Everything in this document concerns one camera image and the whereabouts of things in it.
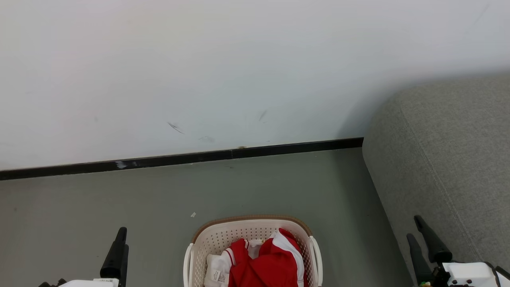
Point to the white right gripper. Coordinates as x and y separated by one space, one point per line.
466 275

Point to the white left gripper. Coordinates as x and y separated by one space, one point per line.
91 283

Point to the red and white garment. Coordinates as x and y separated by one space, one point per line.
215 265

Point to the red and white shirt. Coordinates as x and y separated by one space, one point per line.
271 267

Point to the grey fabric sofa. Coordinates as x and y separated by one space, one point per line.
450 159

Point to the white perforated laundry basket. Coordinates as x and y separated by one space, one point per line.
223 235

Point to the black baseboard strip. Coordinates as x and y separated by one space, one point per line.
179 158

